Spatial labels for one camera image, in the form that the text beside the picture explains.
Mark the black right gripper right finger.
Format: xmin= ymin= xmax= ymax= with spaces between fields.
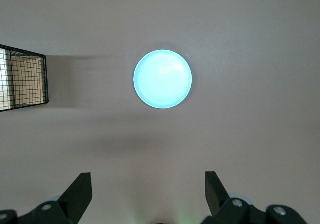
xmin=202 ymin=171 xmax=307 ymax=224

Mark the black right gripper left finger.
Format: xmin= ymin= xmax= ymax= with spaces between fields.
xmin=0 ymin=172 xmax=94 ymax=224

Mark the light blue round plate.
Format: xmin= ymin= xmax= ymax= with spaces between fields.
xmin=133 ymin=49 xmax=193 ymax=109

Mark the black wire rack wooden top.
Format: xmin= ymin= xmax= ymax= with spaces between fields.
xmin=0 ymin=44 xmax=50 ymax=112

